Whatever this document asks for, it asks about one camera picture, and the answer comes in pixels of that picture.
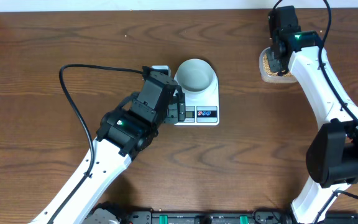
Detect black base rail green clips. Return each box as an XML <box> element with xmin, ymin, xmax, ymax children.
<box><xmin>82</xmin><ymin>202</ymin><xmax>358</xmax><ymax>224</ymax></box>

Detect clear plastic soybean container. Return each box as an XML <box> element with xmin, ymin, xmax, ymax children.
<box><xmin>259</xmin><ymin>48</ymin><xmax>297</xmax><ymax>84</ymax></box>

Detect grey round bowl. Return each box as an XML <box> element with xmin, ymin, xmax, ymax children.
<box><xmin>175</xmin><ymin>58</ymin><xmax>217</xmax><ymax>93</ymax></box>

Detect white digital kitchen scale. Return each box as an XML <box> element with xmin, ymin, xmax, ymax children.
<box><xmin>172</xmin><ymin>70</ymin><xmax>220</xmax><ymax>126</ymax></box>

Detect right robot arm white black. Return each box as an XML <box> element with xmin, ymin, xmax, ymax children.
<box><xmin>259</xmin><ymin>4</ymin><xmax>358</xmax><ymax>223</ymax></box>

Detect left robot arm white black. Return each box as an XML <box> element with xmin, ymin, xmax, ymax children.
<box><xmin>32</xmin><ymin>65</ymin><xmax>185</xmax><ymax>223</ymax></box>

